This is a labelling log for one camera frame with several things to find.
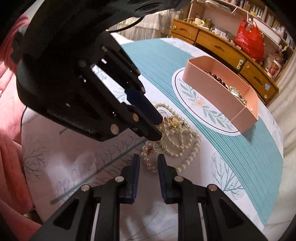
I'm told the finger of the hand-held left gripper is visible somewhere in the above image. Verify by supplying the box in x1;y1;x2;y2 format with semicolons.
46;59;163;142
92;31;163;126

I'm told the gold leaf hair ornament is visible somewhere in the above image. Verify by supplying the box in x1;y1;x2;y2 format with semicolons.
228;85;248;107

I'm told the red plastic bag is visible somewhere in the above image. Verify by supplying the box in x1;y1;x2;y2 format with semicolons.
233;18;265;62

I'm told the white desk shelf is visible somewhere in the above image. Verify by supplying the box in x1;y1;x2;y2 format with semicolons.
203;0;296;50

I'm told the tree print tablecloth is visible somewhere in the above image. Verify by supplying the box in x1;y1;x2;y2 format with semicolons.
21;37;285;232

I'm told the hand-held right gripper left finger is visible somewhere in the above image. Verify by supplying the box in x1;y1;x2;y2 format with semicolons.
30;153;141;241

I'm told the black bead bracelet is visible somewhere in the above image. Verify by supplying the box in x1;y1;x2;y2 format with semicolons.
207;71;228;88

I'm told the white pearl necklace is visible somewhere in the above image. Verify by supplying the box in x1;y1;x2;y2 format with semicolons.
140;103;201;173

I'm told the pink blanket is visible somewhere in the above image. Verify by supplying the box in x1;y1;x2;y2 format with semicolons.
0;11;44;232

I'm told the wooden desk with drawers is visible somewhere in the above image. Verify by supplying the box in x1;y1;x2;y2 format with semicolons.
170;19;279;105

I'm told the black cable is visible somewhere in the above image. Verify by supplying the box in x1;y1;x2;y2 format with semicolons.
107;16;145;32

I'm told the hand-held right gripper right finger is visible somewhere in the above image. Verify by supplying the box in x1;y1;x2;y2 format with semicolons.
157;154;266;241

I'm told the pink rectangular box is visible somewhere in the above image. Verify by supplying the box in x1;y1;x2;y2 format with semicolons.
182;55;259;133

